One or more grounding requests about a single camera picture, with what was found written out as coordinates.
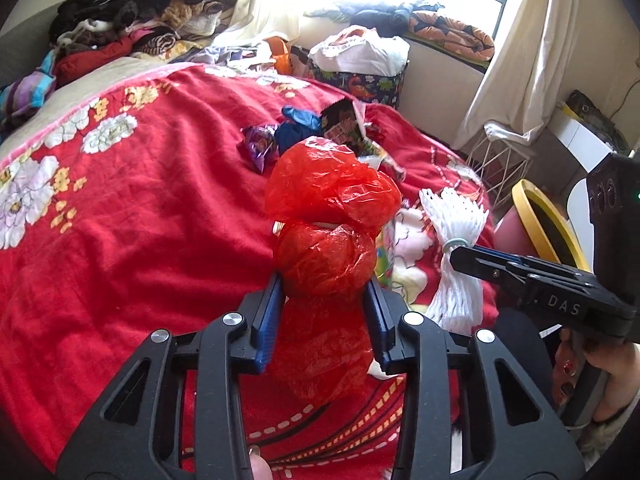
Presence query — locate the cream curtain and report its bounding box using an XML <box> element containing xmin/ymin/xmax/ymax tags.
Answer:
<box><xmin>452</xmin><ymin>0</ymin><xmax>581</xmax><ymax>151</ymax></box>
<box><xmin>227</xmin><ymin>0</ymin><xmax>311</xmax><ymax>46</ymax></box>

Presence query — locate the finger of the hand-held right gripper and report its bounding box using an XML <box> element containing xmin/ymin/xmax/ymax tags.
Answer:
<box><xmin>448</xmin><ymin>247</ymin><xmax>532</xmax><ymax>297</ymax></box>
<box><xmin>470</xmin><ymin>245</ymin><xmax>597</xmax><ymax>282</ymax></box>

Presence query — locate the pile of clothes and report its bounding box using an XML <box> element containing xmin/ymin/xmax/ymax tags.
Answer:
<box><xmin>0</xmin><ymin>0</ymin><xmax>241</xmax><ymax>131</ymax></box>

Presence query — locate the red plastic bag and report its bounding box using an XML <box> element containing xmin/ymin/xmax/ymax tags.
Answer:
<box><xmin>264</xmin><ymin>136</ymin><xmax>403</xmax><ymax>406</ymax></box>

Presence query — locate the person's left hand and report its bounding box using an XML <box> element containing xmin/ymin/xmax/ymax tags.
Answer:
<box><xmin>248</xmin><ymin>444</ymin><xmax>273</xmax><ymax>480</ymax></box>

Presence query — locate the heap of light cloths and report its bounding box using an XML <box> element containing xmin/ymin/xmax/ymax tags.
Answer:
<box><xmin>190</xmin><ymin>42</ymin><xmax>281</xmax><ymax>77</ymax></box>

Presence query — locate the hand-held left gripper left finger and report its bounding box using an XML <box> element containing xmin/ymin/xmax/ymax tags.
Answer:
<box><xmin>55</xmin><ymin>271</ymin><xmax>286</xmax><ymax>480</ymax></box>

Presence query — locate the blue rubber glove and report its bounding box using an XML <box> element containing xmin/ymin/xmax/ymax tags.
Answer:
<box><xmin>274</xmin><ymin>106</ymin><xmax>323</xmax><ymax>158</ymax></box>

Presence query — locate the white yarn bundle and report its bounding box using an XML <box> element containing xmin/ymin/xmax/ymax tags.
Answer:
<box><xmin>419</xmin><ymin>187</ymin><xmax>491</xmax><ymax>335</ymax></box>

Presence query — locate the white wire stool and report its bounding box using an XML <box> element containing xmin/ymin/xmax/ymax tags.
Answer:
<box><xmin>465</xmin><ymin>120</ymin><xmax>538</xmax><ymax>206</ymax></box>

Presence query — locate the yellow round bin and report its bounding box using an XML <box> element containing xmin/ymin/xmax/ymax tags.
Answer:
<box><xmin>511</xmin><ymin>179</ymin><xmax>593</xmax><ymax>273</ymax></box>

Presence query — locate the dark handbag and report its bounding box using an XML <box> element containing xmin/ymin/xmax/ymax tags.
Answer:
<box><xmin>565</xmin><ymin>90</ymin><xmax>631</xmax><ymax>153</ymax></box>

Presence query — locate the white vanity desk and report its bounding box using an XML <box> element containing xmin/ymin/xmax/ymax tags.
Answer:
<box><xmin>545</xmin><ymin>90</ymin><xmax>631</xmax><ymax>221</ymax></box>

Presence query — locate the orange bag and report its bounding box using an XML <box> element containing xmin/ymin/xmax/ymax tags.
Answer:
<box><xmin>262</xmin><ymin>35</ymin><xmax>293</xmax><ymax>76</ymax></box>

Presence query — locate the purple snack wrapper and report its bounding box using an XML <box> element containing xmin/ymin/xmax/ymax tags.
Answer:
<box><xmin>242</xmin><ymin>124</ymin><xmax>281</xmax><ymax>173</ymax></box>

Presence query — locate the green yellow snack packet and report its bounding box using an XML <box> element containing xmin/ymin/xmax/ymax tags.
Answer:
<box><xmin>374</xmin><ymin>217</ymin><xmax>401</xmax><ymax>291</ymax></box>

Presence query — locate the person's right forearm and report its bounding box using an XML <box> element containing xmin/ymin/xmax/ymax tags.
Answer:
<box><xmin>575</xmin><ymin>400</ymin><xmax>637</xmax><ymax>466</ymax></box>

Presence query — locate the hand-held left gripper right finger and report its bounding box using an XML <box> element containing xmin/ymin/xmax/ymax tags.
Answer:
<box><xmin>363</xmin><ymin>280</ymin><xmax>587</xmax><ymax>480</ymax></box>

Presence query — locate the dinosaur print fabric basket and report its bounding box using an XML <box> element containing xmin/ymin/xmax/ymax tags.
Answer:
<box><xmin>306</xmin><ymin>57</ymin><xmax>405</xmax><ymax>111</ymax></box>

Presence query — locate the dark padded jacket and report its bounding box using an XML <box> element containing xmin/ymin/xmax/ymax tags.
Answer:
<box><xmin>345</xmin><ymin>2</ymin><xmax>446</xmax><ymax>38</ymax></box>

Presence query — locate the person's right hand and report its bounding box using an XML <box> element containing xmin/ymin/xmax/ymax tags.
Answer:
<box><xmin>552</xmin><ymin>330</ymin><xmax>640</xmax><ymax>413</ymax></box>

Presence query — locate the orange patterned cushion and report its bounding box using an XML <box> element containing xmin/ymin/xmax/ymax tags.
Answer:
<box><xmin>407</xmin><ymin>10</ymin><xmax>496</xmax><ymax>61</ymax></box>

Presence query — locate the red floral blanket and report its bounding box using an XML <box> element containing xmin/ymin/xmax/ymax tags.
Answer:
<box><xmin>0</xmin><ymin>62</ymin><xmax>501</xmax><ymax>480</ymax></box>

